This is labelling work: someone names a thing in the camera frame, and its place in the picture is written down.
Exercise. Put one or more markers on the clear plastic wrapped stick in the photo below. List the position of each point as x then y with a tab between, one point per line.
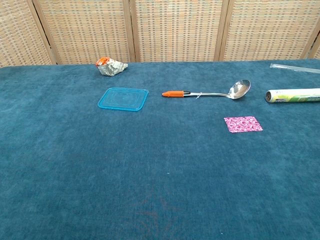
287	67

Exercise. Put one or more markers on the blue carpet table cover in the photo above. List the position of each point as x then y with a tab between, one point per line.
150	162

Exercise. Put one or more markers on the blue plastic container lid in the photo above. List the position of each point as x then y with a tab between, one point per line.
122	100

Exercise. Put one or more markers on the crumpled orange silver snack wrapper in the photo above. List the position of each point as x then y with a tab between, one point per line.
110	68

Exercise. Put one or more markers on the woven rattan screen panel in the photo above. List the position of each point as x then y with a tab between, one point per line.
17	32
270	30
85	30
177	30

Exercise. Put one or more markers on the white green cling film roll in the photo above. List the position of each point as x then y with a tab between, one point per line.
295	96

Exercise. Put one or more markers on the pink patterned cloth square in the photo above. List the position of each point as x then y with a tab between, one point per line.
243	125

